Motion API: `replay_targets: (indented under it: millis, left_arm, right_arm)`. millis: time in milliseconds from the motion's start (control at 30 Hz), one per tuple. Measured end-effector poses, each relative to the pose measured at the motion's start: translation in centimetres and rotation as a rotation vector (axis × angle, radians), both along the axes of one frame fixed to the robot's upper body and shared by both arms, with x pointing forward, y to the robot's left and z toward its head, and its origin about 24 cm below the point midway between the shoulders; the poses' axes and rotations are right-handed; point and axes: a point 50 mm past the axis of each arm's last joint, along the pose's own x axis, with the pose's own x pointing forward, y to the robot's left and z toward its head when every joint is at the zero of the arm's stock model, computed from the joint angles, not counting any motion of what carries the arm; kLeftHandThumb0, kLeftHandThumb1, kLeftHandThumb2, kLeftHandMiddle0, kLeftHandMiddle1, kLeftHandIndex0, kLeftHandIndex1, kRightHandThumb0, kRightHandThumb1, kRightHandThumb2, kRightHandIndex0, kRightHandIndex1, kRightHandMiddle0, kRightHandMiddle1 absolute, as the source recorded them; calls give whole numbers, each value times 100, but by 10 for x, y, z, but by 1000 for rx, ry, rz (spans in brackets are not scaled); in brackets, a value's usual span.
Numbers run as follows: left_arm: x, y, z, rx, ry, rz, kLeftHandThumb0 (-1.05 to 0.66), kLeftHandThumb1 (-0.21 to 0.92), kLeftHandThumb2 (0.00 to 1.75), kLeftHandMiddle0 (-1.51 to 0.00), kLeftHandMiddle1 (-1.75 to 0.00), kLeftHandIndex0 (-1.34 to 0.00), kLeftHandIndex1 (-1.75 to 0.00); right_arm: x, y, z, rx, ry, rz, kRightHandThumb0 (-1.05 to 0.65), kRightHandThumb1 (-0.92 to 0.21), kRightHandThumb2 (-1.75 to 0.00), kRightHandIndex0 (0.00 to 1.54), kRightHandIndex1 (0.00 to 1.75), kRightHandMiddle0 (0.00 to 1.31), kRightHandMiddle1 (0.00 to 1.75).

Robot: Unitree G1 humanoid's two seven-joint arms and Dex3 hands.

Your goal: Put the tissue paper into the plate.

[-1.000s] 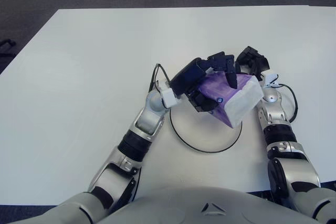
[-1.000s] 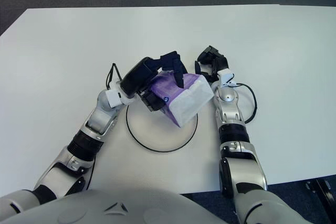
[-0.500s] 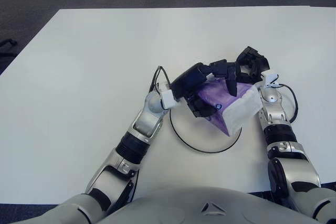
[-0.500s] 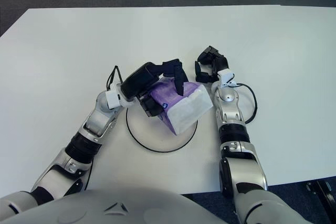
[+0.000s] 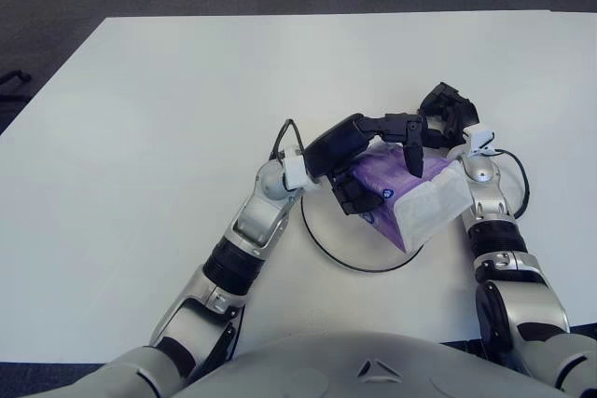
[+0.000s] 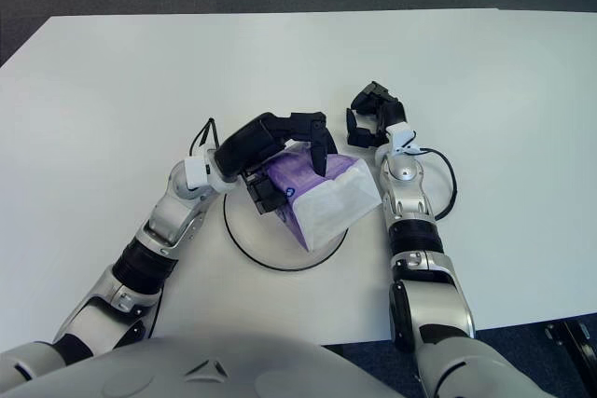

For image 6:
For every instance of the black metal frame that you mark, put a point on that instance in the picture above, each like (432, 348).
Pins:
(573, 337)

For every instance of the white plate black rim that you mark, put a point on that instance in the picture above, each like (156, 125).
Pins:
(261, 239)

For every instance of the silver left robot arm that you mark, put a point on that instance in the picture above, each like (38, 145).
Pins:
(168, 216)

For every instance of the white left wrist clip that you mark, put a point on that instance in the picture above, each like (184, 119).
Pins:
(196, 172)

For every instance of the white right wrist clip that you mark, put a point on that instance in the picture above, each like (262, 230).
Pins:
(401, 134)

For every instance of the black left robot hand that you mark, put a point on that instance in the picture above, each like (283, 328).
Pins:
(247, 141)

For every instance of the grey robot torso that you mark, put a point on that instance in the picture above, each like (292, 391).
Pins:
(210, 365)

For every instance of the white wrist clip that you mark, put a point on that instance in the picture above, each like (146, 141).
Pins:
(401, 134)
(196, 172)

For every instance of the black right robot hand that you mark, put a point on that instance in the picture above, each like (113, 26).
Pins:
(392, 113)

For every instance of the purple tissue paper pack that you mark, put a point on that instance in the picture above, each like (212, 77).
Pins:
(331, 202)

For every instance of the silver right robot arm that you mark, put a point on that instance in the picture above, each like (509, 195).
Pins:
(410, 197)

